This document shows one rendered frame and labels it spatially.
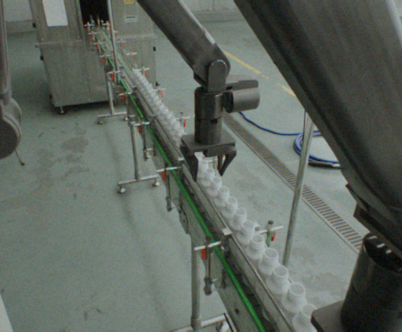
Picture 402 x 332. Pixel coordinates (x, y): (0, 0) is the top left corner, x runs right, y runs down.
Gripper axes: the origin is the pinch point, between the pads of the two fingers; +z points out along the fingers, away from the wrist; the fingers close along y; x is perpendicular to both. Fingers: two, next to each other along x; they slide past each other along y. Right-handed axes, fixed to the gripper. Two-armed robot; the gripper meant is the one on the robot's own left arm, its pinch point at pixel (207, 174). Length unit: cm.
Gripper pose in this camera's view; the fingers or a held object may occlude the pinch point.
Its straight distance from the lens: 79.1
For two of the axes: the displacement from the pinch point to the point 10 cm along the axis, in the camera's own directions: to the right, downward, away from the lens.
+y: -9.4, 1.9, -2.9
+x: 3.4, 5.0, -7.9
